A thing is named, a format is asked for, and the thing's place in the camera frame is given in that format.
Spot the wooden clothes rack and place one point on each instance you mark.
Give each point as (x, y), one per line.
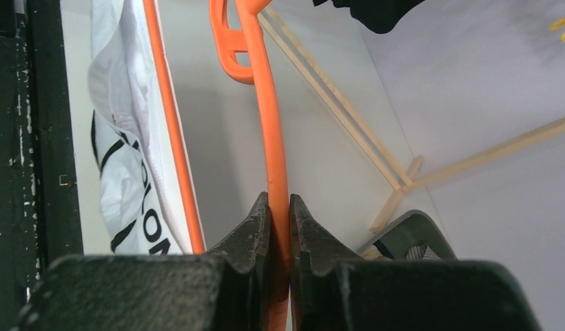
(402, 180)

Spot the dark green laundry basket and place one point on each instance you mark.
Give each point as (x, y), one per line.
(414, 229)

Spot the orange clip hanger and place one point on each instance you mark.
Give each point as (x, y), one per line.
(243, 56)

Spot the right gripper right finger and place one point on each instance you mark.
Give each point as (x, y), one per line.
(333, 288)

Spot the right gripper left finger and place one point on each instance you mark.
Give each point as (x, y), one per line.
(223, 289)

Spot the white underwear black trim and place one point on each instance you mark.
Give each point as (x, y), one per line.
(141, 201)

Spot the striped grey garment in basket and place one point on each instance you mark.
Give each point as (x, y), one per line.
(421, 252)

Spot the black hanging underwear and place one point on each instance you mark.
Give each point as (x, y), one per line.
(378, 16)

